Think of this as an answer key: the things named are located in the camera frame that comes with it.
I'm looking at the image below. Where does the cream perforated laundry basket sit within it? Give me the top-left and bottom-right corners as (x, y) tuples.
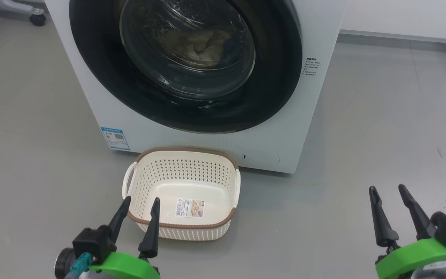
(122, 146), (242, 241)

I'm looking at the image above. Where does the grey stand leg with caster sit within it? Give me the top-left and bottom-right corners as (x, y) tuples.
(0, 0), (46, 27)

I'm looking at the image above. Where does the white front-load washing machine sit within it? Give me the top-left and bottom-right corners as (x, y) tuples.
(44, 0), (347, 174)

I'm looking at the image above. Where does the printed basket label sticker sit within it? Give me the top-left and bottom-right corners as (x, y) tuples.
(175, 198), (205, 218)

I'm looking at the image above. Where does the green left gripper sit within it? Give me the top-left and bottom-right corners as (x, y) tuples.
(89, 196), (161, 279)

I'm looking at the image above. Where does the dark round glass washer door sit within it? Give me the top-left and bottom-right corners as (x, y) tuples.
(69, 0), (303, 134)

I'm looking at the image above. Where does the cream bear print baby garment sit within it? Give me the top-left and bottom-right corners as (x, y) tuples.
(162, 30), (208, 69)

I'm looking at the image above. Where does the blue energy label sticker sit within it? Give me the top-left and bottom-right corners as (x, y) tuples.
(100, 127), (130, 151)

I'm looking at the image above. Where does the round white filter cover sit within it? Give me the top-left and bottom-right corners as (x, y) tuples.
(240, 149), (280, 166)

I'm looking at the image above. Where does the small black text sticker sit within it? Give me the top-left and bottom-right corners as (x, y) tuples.
(304, 57), (318, 76)

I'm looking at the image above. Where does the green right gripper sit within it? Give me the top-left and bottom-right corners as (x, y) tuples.
(369, 184), (446, 279)

